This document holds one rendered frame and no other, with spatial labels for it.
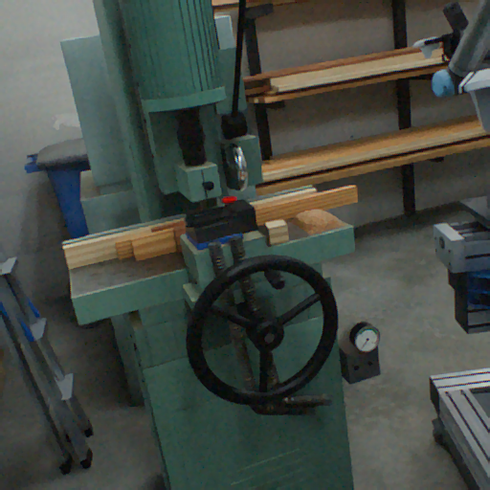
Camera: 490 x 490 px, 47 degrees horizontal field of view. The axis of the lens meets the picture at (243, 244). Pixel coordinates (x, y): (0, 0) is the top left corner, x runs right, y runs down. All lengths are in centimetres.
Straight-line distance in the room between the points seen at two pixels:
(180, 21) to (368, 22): 287
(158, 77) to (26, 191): 248
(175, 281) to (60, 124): 247
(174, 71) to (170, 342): 54
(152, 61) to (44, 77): 236
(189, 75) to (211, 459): 83
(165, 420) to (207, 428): 10
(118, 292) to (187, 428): 35
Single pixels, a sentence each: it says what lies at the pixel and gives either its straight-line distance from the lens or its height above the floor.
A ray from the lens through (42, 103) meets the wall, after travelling 351.
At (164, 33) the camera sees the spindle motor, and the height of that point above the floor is 134.
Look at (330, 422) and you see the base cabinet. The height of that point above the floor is 43.
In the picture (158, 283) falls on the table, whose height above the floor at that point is 88.
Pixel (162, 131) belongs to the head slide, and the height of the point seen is 114.
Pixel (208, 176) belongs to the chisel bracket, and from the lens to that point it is 121.
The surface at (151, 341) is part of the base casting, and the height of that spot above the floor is 77.
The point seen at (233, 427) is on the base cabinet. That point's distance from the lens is 132.
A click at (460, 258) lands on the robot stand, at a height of 72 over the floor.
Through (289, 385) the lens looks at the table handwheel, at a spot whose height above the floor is 69.
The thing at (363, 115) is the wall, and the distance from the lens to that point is 394.
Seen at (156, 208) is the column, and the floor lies 95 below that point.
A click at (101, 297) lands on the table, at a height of 89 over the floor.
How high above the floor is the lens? 129
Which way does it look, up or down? 19 degrees down
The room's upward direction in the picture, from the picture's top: 9 degrees counter-clockwise
